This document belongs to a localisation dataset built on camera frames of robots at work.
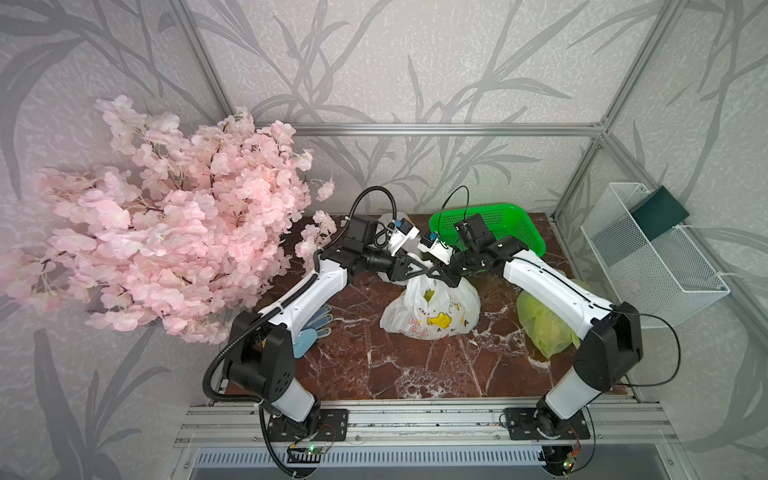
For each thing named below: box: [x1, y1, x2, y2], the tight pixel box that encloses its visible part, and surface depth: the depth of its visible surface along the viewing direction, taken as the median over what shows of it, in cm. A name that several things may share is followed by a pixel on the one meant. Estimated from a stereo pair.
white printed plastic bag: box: [380, 274, 481, 340], surface depth 79 cm
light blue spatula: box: [293, 328, 317, 359], surface depth 88 cm
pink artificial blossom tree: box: [0, 96, 337, 345], surface depth 55 cm
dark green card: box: [629, 185, 690, 242], surface depth 73 cm
